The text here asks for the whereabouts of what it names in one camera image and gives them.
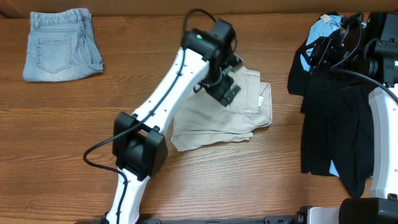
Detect beige khaki shorts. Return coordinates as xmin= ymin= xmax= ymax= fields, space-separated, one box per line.
xmin=171 ymin=67 xmax=272 ymax=151

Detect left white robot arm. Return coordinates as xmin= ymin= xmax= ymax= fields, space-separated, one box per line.
xmin=101 ymin=20 xmax=243 ymax=223

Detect light blue shirt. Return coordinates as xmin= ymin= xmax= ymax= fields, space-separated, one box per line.
xmin=299 ymin=13 xmax=368 ymax=177

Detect black garment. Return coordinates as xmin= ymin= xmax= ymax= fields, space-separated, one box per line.
xmin=287 ymin=11 xmax=398 ymax=200

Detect folded light blue jeans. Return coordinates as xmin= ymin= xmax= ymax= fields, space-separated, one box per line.
xmin=23 ymin=8 xmax=104 ymax=82

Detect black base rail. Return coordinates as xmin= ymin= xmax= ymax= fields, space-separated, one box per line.
xmin=137 ymin=212 xmax=307 ymax=224

